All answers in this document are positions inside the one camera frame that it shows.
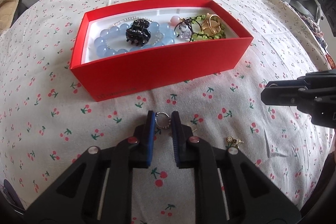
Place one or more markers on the red open gift box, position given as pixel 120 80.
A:
pixel 131 71

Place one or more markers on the gold ring hair clip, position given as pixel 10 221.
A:
pixel 211 25

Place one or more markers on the cherry print bed sheet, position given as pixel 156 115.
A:
pixel 48 119

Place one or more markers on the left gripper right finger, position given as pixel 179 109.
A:
pixel 229 188

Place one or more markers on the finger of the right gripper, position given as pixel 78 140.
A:
pixel 319 75
pixel 315 97

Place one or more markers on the black hair claw clip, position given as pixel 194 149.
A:
pixel 138 33

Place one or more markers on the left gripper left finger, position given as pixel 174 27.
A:
pixel 97 187

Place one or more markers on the gold flower earring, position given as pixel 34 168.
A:
pixel 233 142

